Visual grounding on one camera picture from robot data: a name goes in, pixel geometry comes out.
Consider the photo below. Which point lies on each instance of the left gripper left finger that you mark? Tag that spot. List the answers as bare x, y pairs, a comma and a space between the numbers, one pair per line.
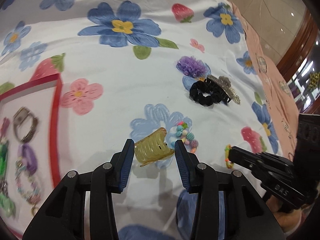
62, 215

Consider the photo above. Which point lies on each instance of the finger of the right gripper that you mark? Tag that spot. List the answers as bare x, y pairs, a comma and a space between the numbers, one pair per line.
261, 164

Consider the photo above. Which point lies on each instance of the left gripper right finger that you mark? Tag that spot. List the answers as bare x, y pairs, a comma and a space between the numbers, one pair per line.
228, 206

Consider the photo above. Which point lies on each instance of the square wrist watch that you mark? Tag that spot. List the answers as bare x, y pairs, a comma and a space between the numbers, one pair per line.
25, 125

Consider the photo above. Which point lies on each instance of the red hair clip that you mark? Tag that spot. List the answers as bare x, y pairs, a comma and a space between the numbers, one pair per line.
4, 127

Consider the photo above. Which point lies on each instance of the yellow translucent claw clip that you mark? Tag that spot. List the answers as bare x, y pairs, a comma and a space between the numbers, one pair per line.
153, 148

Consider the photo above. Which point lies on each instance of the person's right hand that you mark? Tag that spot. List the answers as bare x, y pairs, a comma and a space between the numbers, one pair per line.
287, 221

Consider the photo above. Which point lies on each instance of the pink patterned blanket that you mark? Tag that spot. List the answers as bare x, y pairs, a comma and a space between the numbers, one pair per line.
279, 99

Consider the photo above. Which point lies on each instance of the rhinestone silver hair clip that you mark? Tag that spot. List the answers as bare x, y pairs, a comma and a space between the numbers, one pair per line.
226, 86

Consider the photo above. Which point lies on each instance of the black velvet scrunchie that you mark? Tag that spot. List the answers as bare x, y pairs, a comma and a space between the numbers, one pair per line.
207, 93

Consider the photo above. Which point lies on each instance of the wooden glass display cabinet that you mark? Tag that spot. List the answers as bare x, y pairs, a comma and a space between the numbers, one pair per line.
300, 66

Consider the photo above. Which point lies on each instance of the red shallow box tray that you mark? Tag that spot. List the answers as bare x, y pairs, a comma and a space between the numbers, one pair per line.
33, 86

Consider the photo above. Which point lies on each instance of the purple ruffled scrunchie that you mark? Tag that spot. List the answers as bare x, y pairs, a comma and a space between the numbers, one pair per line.
192, 67

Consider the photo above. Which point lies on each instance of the floral white bed sheet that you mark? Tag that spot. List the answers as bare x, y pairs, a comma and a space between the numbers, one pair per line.
117, 62

